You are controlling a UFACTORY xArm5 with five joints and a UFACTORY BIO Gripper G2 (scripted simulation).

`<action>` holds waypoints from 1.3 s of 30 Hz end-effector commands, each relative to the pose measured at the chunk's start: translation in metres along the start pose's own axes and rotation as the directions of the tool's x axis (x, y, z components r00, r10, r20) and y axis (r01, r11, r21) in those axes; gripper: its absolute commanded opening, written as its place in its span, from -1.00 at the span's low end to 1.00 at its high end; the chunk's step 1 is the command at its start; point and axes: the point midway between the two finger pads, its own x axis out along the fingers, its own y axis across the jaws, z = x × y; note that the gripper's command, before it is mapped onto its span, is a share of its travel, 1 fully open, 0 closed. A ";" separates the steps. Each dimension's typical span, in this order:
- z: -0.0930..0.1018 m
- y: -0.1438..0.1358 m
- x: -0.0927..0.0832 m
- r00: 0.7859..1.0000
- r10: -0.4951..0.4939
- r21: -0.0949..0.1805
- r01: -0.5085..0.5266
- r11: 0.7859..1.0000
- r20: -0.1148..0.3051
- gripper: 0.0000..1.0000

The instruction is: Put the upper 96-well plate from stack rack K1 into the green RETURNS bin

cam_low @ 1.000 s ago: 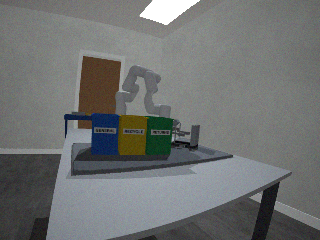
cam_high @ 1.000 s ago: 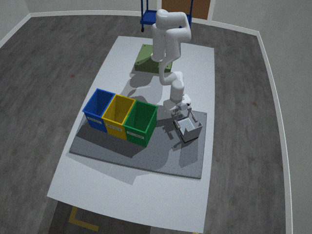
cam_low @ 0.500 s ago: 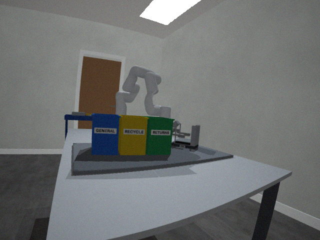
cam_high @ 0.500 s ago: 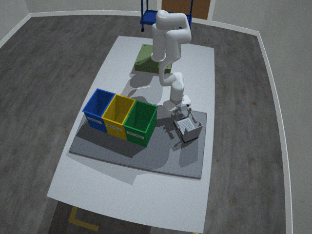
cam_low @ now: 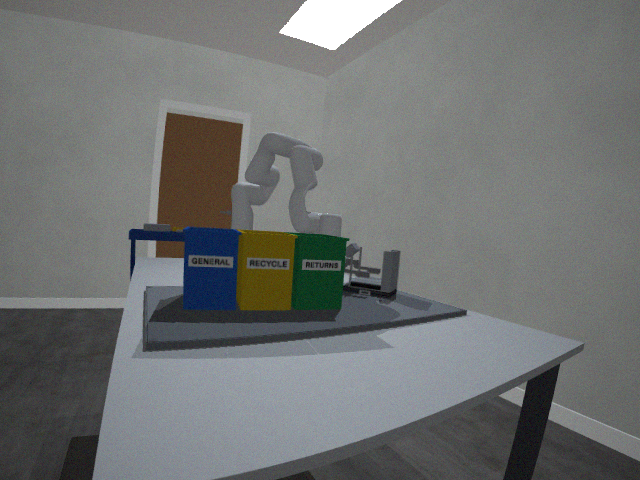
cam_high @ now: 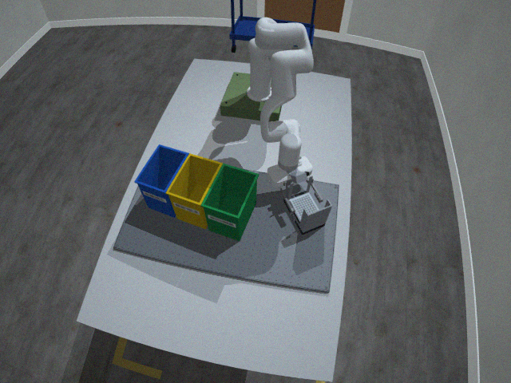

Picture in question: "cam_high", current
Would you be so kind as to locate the yellow recycle bin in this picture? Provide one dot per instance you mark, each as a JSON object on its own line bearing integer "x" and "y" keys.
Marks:
{"x": 191, "y": 185}

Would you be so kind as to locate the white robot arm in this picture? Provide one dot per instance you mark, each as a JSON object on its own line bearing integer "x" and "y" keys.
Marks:
{"x": 275, "y": 82}

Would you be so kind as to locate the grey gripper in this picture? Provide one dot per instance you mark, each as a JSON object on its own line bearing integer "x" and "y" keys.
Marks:
{"x": 278, "y": 177}

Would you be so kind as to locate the green open-top bin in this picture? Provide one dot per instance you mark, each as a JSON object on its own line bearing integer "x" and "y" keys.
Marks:
{"x": 233, "y": 193}

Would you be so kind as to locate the blue bin with label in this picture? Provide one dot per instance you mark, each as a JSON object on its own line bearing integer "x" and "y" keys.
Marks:
{"x": 153, "y": 181}

